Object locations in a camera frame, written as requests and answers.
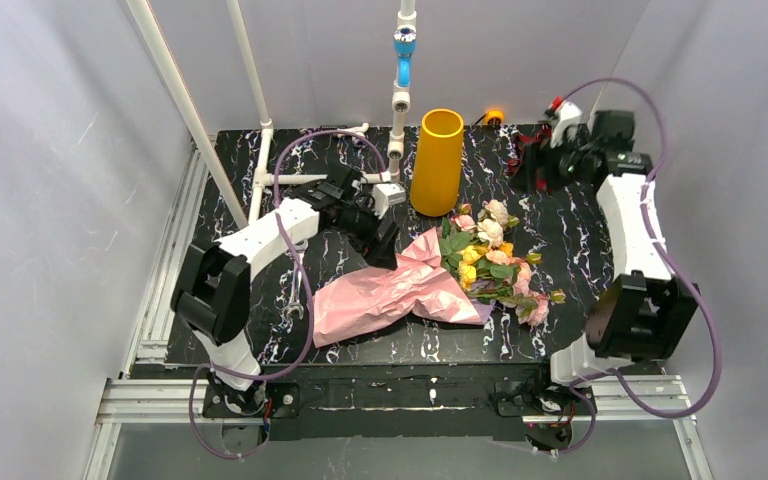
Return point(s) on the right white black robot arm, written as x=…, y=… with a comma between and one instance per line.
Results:
x=645, y=310

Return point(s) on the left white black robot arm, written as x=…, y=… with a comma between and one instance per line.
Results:
x=213, y=289

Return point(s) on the pink paper flower bouquet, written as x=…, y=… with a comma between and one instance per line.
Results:
x=456, y=273

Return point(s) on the red printed ribbon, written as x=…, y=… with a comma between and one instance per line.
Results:
x=526, y=170

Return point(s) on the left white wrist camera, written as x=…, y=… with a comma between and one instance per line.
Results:
x=386, y=195

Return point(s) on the white PVC pipe frame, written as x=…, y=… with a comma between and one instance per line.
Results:
x=170, y=72

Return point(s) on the yellow cylindrical vase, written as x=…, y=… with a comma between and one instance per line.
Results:
x=437, y=169

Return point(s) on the small white pipe elbow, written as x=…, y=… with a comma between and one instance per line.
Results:
x=355, y=134

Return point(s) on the aluminium extrusion frame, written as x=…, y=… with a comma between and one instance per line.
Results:
x=157, y=402

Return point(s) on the orange round button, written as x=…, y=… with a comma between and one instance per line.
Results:
x=491, y=117

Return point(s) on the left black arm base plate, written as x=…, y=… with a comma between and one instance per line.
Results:
x=261, y=400

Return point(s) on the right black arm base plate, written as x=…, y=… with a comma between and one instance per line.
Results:
x=534, y=397

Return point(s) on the blue pipe valve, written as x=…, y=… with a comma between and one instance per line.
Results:
x=404, y=43

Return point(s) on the silver open-end wrench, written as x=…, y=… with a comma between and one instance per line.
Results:
x=295, y=309

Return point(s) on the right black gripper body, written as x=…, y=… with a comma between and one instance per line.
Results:
x=544, y=163

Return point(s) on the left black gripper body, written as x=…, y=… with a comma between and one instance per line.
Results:
x=371, y=225

